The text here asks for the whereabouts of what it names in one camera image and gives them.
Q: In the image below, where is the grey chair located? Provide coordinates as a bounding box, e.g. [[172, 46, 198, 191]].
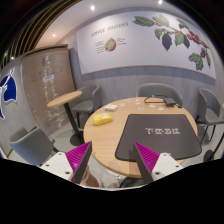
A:
[[195, 88, 224, 135], [72, 84, 102, 123], [9, 128, 58, 165], [136, 83, 183, 108]]

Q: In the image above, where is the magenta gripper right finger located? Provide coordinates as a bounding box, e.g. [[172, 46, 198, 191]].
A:
[[133, 142, 160, 184]]

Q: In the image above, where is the black cable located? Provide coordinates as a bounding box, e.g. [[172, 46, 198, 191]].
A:
[[143, 94, 183, 109]]

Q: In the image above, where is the dark grey mouse mat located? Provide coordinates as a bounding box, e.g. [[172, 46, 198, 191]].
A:
[[115, 114, 202, 162]]

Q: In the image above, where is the yellow mouse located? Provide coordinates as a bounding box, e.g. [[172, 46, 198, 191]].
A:
[[92, 113, 112, 126]]

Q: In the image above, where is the grey chair front left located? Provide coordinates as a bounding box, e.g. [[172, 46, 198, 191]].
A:
[[9, 128, 58, 165]]

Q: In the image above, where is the grey chair back left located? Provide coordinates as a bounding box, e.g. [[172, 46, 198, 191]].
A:
[[72, 84, 102, 123]]

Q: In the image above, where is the small wooden side table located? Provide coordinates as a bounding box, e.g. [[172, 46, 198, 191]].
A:
[[47, 91, 84, 146]]

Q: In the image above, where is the grey chair right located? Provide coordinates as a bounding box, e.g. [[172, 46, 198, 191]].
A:
[[195, 88, 224, 135]]

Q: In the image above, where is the brown wooden door panel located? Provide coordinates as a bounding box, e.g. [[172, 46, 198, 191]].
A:
[[22, 45, 75, 135]]

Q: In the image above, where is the grey chair back centre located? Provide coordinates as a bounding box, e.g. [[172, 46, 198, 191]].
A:
[[136, 83, 183, 108]]

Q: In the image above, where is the white tissue pack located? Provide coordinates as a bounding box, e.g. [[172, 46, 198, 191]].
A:
[[104, 104, 118, 111]]

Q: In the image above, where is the coffee plant wall poster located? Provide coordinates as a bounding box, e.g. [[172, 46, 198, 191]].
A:
[[77, 11, 216, 78]]

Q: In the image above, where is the blue white wall logo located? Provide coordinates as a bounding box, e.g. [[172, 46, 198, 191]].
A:
[[0, 69, 17, 119]]

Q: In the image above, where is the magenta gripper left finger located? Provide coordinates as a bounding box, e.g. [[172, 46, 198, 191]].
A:
[[66, 141, 92, 184]]

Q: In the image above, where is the round wooden table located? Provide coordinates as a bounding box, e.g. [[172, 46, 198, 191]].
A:
[[83, 97, 198, 178]]

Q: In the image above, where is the black power adapter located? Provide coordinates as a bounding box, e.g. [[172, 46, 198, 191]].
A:
[[163, 98, 176, 106]]

